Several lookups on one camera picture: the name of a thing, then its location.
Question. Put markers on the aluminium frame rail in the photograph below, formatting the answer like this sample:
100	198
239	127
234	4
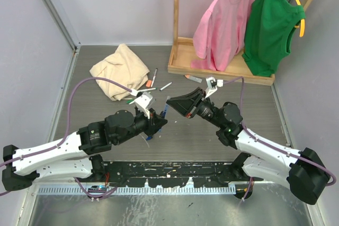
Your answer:
50	5

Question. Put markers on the wooden clothes rack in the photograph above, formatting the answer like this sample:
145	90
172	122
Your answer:
183	52

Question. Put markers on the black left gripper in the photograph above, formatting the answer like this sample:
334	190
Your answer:
153	123

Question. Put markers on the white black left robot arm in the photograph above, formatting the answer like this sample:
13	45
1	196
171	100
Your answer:
22	164

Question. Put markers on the white marker blue end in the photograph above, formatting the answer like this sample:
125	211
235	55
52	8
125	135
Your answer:
166	86

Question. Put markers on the pink t-shirt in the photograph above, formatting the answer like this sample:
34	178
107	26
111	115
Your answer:
220	34

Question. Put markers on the beige cloth bag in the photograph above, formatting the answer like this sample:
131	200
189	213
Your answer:
123	67

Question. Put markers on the blue transparent gel pen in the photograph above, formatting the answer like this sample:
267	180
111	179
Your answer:
163	113

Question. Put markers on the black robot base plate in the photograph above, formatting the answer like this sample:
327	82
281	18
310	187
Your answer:
165	174

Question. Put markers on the grey highlighter orange tip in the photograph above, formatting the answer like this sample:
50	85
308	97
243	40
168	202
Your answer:
193	78

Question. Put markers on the green tank top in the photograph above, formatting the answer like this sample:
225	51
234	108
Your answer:
264	57

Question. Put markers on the orange highlighter cap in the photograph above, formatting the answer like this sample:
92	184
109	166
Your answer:
148	84

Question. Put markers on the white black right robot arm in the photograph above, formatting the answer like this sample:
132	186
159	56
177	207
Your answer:
302	172

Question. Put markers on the white marker dark green end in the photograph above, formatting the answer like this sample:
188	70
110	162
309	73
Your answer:
147	89

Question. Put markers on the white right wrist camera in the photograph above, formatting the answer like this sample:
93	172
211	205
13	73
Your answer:
212	86

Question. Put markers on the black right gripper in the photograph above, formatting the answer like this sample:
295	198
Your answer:
188	105

